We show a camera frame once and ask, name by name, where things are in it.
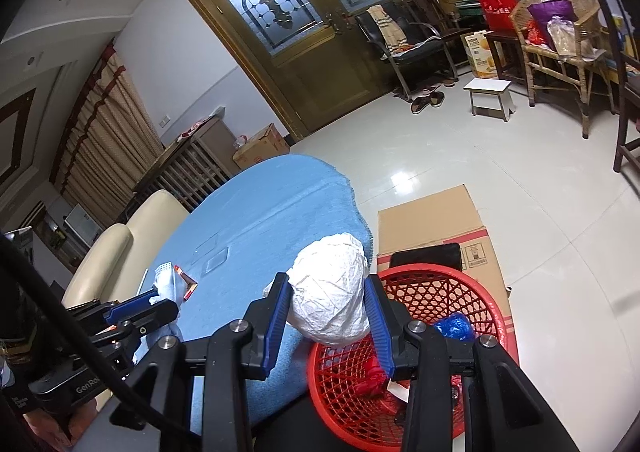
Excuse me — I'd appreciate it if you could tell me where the red gift bag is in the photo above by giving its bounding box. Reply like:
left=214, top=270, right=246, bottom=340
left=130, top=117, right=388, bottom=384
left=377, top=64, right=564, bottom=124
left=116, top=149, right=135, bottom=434
left=477, top=0, right=518, bottom=32

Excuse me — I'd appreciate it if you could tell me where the white paper ball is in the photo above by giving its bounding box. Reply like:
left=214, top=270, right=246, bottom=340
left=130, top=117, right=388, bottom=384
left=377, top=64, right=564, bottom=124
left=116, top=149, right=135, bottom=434
left=276, top=232, right=370, bottom=347

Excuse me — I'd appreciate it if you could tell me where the pair of slippers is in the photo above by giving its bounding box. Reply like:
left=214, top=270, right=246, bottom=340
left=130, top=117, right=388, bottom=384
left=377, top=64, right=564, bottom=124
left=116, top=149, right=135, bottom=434
left=410, top=90, right=445, bottom=114

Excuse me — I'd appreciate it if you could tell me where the small white stool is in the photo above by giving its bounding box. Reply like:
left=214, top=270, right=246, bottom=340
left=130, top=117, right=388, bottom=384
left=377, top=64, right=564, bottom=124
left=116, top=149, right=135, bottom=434
left=463, top=78, right=516, bottom=122

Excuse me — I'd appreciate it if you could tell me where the cream leather headboard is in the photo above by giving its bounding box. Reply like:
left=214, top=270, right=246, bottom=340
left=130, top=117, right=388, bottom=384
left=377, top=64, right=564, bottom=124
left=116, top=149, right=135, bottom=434
left=62, top=190, right=189, bottom=308

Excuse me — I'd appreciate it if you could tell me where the brown cardboard box by wall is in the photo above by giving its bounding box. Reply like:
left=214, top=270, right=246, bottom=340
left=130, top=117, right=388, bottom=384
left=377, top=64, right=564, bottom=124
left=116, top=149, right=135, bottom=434
left=232, top=123, right=290, bottom=169

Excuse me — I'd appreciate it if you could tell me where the blue plastic bag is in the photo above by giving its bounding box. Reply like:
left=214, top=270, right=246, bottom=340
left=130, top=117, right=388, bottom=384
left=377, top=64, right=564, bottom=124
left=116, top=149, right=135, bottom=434
left=433, top=313, right=476, bottom=342

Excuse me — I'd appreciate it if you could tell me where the black armchair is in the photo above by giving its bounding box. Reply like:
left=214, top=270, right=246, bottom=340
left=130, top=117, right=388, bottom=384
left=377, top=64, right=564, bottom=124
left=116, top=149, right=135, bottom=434
left=355, top=1, right=459, bottom=102

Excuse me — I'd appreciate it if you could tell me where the wooden double door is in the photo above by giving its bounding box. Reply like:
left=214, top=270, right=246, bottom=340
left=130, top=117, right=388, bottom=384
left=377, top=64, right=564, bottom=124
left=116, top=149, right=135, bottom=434
left=188, top=0, right=399, bottom=140

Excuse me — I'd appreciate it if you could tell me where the white tissue packet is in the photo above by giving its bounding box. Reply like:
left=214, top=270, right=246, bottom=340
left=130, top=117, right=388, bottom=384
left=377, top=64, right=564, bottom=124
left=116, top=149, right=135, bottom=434
left=151, top=261, right=184, bottom=307

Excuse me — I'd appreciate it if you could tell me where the person's left hand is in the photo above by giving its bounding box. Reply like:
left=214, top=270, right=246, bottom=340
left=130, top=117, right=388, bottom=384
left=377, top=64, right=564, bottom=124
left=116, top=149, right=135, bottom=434
left=23, top=399, right=98, bottom=451

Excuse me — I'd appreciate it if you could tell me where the orange white carton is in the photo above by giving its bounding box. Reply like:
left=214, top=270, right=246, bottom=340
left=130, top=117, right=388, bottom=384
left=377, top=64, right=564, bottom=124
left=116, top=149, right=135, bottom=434
left=174, top=265, right=198, bottom=302

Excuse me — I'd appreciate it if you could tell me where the wicker chair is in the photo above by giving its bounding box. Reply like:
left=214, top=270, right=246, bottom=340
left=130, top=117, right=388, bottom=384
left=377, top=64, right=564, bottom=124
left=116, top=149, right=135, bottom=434
left=510, top=0, right=616, bottom=139

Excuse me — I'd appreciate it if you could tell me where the brown curtain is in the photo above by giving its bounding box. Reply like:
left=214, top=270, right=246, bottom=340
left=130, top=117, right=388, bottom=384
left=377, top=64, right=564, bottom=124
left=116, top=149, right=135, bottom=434
left=50, top=43, right=164, bottom=227

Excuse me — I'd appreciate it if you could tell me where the flattened cardboard on floor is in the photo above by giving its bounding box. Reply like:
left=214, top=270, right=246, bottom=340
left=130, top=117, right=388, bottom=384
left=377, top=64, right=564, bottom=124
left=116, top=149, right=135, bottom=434
left=376, top=185, right=514, bottom=334

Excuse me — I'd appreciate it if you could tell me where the purple bag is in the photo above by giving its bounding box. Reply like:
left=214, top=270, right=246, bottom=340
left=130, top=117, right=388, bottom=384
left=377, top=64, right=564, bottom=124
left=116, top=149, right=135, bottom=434
left=527, top=0, right=577, bottom=32

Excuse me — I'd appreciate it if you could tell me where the red crumpled plastic bag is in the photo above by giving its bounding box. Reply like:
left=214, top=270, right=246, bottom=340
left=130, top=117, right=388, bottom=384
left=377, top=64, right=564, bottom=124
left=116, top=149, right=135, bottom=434
left=354, top=354, right=388, bottom=399

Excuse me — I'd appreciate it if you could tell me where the black cable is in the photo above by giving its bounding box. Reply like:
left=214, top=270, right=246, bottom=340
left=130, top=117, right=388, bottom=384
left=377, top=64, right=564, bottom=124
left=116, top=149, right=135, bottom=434
left=0, top=233, right=202, bottom=452

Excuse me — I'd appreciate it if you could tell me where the red plastic waste basket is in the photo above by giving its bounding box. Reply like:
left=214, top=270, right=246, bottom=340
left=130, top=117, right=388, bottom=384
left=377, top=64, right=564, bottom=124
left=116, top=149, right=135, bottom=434
left=307, top=264, right=518, bottom=451

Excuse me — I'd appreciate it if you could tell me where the blue bed sheet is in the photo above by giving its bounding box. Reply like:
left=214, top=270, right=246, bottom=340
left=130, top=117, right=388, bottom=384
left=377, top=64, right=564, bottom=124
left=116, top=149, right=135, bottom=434
left=134, top=152, right=374, bottom=428

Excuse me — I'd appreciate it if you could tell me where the orange fruit carton box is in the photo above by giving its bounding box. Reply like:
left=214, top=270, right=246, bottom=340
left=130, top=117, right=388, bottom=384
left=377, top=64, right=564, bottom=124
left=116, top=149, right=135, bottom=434
left=461, top=30, right=498, bottom=79

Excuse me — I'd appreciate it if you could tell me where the wooden radiator cover cabinet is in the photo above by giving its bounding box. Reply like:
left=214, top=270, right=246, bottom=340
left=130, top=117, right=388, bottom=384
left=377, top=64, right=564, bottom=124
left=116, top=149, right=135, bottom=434
left=124, top=115, right=241, bottom=216

